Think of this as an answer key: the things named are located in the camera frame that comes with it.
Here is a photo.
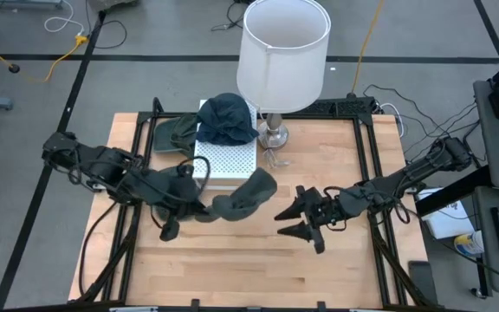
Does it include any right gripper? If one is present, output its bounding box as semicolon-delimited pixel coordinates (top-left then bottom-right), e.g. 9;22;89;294
274;185;350;256

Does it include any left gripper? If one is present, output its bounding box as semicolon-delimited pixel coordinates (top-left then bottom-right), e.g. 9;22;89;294
145;166;221;243

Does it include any dark green hat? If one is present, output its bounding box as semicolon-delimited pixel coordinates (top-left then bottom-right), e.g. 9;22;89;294
152;112;199;160
205;166;279;223

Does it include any dark teal hat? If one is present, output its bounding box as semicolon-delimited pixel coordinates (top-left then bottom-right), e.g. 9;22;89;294
195;92;260;147

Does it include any white perforated shelf riser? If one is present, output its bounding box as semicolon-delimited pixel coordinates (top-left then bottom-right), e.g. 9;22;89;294
191;98;259;192

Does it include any silver lamp base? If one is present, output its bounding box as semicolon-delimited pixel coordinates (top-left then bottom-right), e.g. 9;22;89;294
256;112;289;152

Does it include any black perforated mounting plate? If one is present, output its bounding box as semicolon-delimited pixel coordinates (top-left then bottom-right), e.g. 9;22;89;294
295;95;379;116

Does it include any black tablet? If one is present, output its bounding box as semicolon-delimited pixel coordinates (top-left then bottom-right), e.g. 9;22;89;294
407;259;439;307

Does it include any white paper box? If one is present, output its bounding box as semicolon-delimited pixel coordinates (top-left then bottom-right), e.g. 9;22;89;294
416;186;476;240

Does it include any black desk beam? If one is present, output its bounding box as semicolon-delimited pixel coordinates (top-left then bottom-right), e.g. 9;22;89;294
413;166;493;218

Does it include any white lamp shade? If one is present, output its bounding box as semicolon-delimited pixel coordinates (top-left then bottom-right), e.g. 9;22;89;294
236;0;333;114

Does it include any wipes canister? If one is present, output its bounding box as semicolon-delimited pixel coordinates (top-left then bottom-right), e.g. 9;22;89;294
453;230;485;257

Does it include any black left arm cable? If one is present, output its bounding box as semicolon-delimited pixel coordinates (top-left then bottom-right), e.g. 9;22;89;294
178;155;212;205

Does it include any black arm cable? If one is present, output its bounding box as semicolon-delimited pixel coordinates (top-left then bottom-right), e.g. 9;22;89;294
178;155;212;205
387;197;411;224

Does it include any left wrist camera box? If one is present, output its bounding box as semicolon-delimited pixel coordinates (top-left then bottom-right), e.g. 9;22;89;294
174;163;195;179

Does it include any bundled white lamp cord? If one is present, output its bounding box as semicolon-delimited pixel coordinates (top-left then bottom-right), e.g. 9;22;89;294
262;146;292;170

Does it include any black aluminium frame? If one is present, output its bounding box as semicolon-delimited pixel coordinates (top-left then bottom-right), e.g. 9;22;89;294
75;95;437;312

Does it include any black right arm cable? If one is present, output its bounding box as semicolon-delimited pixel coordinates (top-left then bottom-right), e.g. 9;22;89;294
387;197;411;224

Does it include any black cable bundle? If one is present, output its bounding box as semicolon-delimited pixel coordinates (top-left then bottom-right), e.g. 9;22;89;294
361;84;493;166

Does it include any yellow hanging power cord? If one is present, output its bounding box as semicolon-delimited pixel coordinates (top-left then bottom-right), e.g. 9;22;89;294
351;0;385;97

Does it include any black floor cable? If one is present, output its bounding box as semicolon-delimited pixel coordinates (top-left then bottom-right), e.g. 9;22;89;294
85;0;128;49
211;0;250;32

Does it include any yellow extension cord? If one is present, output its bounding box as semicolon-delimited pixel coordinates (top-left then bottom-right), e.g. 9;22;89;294
43;34;90;84

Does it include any white floor cable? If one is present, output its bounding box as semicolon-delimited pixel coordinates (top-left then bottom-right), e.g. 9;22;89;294
43;0;86;36

